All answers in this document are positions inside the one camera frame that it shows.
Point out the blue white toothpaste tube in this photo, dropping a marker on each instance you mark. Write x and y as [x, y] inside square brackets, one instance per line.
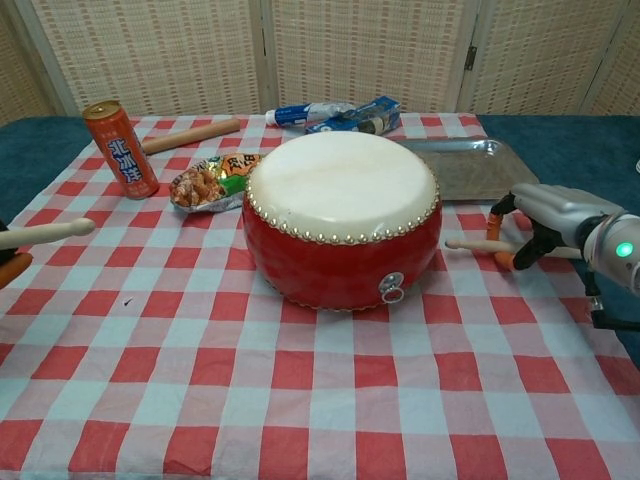
[292, 115]

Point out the stainless steel tray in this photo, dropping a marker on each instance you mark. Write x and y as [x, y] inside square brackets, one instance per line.
[465, 165]

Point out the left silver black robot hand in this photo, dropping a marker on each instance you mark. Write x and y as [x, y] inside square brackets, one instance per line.
[12, 267]

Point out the green orange snack bag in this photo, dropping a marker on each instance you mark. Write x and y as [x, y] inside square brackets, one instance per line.
[200, 187]

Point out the orange soda can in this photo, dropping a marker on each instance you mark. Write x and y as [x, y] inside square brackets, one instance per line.
[122, 155]

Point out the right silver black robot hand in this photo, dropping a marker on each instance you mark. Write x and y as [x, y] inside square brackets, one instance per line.
[560, 215]

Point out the woven folding screen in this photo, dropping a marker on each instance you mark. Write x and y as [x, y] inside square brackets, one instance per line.
[150, 50]

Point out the blue cling film box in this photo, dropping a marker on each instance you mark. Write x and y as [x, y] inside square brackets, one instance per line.
[375, 117]

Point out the dark blue table cover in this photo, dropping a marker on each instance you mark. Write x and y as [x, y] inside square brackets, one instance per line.
[575, 150]

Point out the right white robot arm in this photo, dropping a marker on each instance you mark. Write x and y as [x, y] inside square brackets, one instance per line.
[620, 250]

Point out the red white checkered tablecloth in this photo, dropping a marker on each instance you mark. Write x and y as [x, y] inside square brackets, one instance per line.
[300, 390]

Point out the wooden rolling pin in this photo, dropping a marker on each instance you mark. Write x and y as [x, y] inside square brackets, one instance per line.
[190, 136]

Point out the red drum with white skin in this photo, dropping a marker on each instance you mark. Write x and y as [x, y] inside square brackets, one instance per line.
[340, 180]

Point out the wooden drumstick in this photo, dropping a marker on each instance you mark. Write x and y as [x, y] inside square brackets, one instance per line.
[50, 232]
[475, 245]

